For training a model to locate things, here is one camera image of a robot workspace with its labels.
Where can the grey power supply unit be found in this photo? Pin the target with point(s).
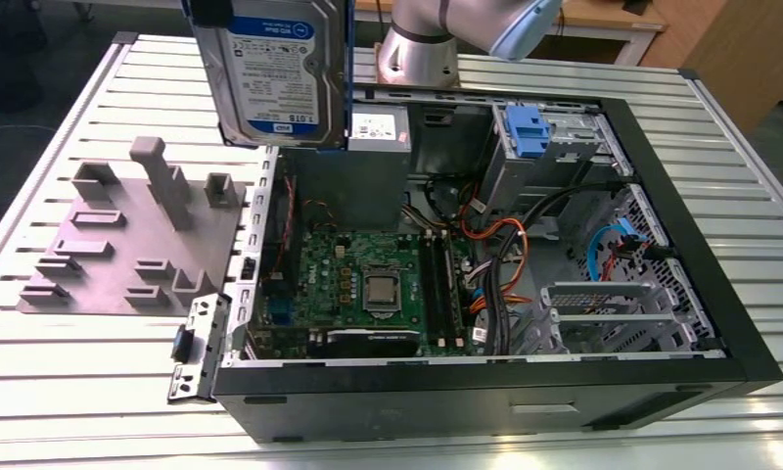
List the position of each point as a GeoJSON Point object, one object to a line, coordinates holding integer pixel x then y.
{"type": "Point", "coordinates": [345, 196]}

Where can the black open PC case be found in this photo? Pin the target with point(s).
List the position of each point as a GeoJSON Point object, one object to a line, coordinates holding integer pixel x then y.
{"type": "Point", "coordinates": [430, 401]}

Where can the metal optical drive cage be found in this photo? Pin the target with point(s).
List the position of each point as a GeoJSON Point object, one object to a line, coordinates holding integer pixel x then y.
{"type": "Point", "coordinates": [516, 181]}

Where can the silver CPU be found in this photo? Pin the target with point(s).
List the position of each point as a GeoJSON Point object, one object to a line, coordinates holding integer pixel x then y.
{"type": "Point", "coordinates": [384, 290]}

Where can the black graphics card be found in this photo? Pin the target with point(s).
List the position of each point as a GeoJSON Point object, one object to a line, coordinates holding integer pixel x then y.
{"type": "Point", "coordinates": [365, 343]}

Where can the green motherboard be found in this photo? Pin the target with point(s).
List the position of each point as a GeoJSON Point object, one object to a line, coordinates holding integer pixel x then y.
{"type": "Point", "coordinates": [326, 254]}

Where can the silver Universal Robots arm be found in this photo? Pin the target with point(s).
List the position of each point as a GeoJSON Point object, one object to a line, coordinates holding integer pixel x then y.
{"type": "Point", "coordinates": [417, 54]}

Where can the blue plastic drive latch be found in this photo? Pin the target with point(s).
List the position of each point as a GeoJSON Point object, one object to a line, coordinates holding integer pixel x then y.
{"type": "Point", "coordinates": [528, 132]}

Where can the CPU socket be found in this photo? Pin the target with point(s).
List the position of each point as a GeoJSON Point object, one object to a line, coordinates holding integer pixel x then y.
{"type": "Point", "coordinates": [384, 316]}

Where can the brown wooden cabinet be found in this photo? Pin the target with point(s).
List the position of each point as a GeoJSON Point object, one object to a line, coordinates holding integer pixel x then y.
{"type": "Point", "coordinates": [743, 59]}

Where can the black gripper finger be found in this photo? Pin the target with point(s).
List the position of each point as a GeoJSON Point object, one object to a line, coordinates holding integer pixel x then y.
{"type": "Point", "coordinates": [209, 11]}

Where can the hinged metal slot bracket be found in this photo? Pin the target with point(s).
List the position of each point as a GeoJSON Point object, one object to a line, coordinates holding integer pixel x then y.
{"type": "Point", "coordinates": [205, 313]}

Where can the metal disk bay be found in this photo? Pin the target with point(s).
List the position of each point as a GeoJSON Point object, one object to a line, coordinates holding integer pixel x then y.
{"type": "Point", "coordinates": [601, 318]}

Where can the grey parts rack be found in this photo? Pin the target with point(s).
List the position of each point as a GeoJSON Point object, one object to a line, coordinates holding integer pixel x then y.
{"type": "Point", "coordinates": [144, 245]}

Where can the hard disk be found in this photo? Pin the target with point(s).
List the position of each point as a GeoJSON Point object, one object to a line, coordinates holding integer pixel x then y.
{"type": "Point", "coordinates": [274, 73]}

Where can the black RAM slot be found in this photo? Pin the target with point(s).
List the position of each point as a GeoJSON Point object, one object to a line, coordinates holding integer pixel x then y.
{"type": "Point", "coordinates": [453, 289]}
{"type": "Point", "coordinates": [437, 289]}

